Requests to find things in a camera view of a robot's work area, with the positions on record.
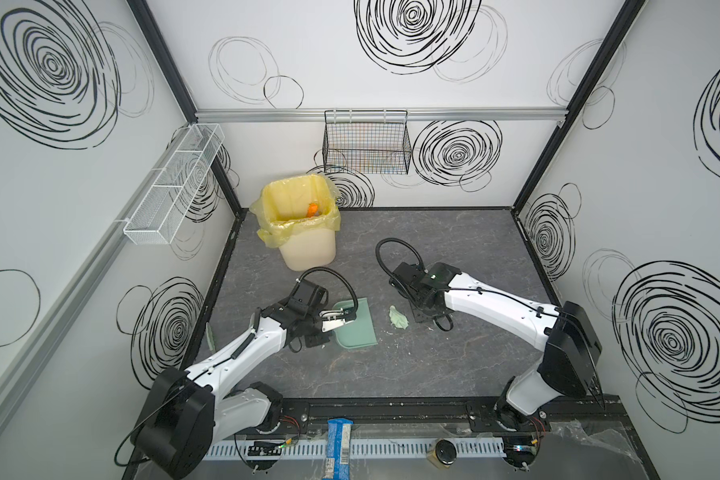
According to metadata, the green plastic dustpan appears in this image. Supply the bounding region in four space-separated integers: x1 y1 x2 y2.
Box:
334 298 378 350

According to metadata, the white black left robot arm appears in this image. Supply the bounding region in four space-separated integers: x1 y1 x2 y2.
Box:
125 268 360 479

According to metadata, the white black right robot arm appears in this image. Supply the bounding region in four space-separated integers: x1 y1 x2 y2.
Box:
374 237 605 431

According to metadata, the cream plastic trash bin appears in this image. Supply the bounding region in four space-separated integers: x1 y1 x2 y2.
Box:
279 228 336 272

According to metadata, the yellow plastic bin liner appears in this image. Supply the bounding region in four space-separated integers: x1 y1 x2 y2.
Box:
250 174 341 248

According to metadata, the blue snack packet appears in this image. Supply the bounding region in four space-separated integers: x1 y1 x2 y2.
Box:
323 418 354 480

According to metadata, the black round knob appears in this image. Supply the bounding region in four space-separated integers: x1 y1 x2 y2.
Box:
430 439 457 469

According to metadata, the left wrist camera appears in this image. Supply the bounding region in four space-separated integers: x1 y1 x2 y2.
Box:
319 307 357 332

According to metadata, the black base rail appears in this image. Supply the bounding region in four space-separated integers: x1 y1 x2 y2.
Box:
149 395 625 433

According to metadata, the white slotted cable duct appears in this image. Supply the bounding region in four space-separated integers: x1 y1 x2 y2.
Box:
204 437 506 461

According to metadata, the black wire wall basket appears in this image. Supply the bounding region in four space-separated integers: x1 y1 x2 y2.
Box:
321 109 413 175

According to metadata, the white wire wall shelf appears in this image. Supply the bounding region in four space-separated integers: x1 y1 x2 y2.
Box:
123 123 224 246

